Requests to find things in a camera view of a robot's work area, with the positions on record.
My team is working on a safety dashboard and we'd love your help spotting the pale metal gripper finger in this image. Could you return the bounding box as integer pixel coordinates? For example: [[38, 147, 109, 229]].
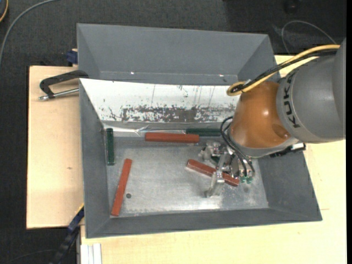
[[204, 171, 225, 199], [197, 141, 222, 162]]

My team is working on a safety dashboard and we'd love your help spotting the red-brown flat block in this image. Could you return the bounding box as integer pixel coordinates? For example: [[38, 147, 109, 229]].
[[145, 131, 200, 144], [110, 158, 133, 217], [186, 159, 240, 187]]

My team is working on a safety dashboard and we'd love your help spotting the grey metal bin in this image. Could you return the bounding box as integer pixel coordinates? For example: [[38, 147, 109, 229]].
[[76, 23, 323, 239]]

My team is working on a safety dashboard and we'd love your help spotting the pale wood board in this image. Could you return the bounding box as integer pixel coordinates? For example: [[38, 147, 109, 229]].
[[26, 65, 85, 229]]

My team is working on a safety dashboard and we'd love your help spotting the dark green flat block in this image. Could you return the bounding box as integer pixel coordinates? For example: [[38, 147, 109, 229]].
[[185, 128, 222, 137], [106, 128, 115, 166]]

